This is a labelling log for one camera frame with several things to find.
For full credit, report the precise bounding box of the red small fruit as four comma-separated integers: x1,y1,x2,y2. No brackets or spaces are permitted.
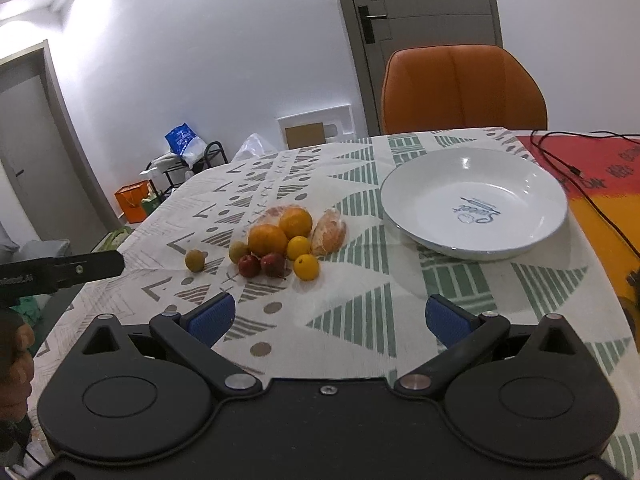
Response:
238,254,262,278
260,252,285,278

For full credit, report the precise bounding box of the grey door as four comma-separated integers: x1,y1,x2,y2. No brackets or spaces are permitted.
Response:
338,0,502,136
1,41,122,252

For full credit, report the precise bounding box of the peeled pomelo segment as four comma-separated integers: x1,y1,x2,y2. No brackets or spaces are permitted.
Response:
311,208,347,257

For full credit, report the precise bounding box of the person's left hand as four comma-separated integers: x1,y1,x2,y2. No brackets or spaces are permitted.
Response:
1,311,35,422

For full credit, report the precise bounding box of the white foam packaging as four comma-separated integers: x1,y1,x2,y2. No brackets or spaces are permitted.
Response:
277,105,356,150

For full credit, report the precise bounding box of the orange paper bag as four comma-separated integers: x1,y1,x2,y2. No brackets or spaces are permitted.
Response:
114,180,149,223

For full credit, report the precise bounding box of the large orange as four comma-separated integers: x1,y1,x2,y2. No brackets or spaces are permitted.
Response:
246,223,288,258
279,207,314,240

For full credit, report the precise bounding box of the large orange back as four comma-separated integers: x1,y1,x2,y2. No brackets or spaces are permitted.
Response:
279,207,314,240

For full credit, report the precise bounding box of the clear plastic bag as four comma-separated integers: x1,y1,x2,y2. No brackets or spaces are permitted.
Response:
232,133,278,162

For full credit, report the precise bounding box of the brown cardboard piece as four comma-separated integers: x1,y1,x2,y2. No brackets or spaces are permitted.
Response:
284,122,326,150

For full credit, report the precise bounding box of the peeled pomelo piece back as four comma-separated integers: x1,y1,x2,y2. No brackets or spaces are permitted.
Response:
254,205,298,226

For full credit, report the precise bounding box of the large orange front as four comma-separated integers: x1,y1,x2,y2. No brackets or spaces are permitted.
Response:
246,223,288,258

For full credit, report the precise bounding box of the blue white plastic bag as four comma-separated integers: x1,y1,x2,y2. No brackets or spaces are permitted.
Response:
165,124,207,168

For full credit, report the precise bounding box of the white ceramic plate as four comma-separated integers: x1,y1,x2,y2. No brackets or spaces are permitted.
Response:
381,148,568,261

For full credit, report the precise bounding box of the green jujube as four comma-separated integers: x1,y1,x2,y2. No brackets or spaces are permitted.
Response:
228,240,250,264
184,249,207,273

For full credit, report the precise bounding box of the red orange mat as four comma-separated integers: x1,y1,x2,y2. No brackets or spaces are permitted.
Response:
516,130,639,327

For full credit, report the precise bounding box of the orange chair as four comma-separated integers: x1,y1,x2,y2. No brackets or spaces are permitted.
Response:
381,44,548,134

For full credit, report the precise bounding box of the patterned tablecloth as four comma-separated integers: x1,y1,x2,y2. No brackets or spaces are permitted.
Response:
34,129,639,478

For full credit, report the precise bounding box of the black door handle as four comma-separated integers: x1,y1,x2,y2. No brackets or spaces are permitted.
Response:
357,6,387,44

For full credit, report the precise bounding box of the small yellow kumquat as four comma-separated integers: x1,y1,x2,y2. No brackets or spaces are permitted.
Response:
293,254,320,282
286,235,311,261

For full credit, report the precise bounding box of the black metal rack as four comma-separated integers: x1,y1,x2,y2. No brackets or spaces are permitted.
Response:
140,141,229,202

